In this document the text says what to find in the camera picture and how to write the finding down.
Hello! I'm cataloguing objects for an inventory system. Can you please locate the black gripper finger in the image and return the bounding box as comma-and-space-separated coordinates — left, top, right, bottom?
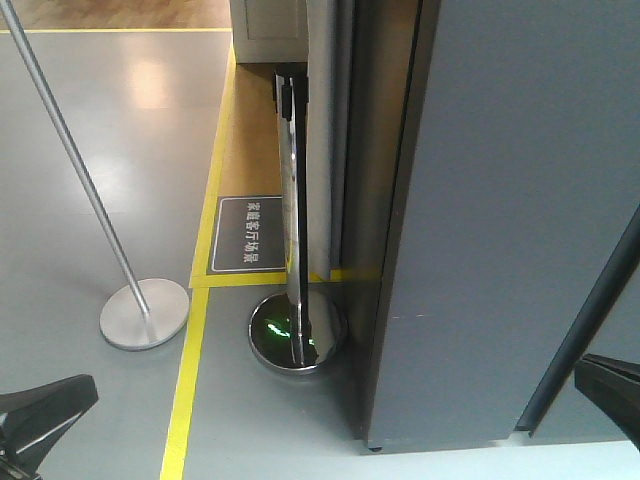
1, 374, 98, 479
574, 354, 639, 449

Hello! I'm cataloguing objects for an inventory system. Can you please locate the white fridge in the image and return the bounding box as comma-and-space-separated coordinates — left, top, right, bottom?
329, 1, 639, 453

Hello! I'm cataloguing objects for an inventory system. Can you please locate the chrome barrier post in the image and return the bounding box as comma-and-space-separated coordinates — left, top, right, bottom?
248, 63, 347, 376

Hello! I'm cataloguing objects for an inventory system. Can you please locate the silver sign stand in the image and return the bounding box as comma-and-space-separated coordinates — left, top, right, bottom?
1, 1, 190, 351

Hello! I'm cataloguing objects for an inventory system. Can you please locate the white cabinet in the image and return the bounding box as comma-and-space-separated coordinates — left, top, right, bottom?
229, 0, 309, 64

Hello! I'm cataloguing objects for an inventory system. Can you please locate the dark floor label sign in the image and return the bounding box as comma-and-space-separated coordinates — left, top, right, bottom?
209, 196, 284, 274

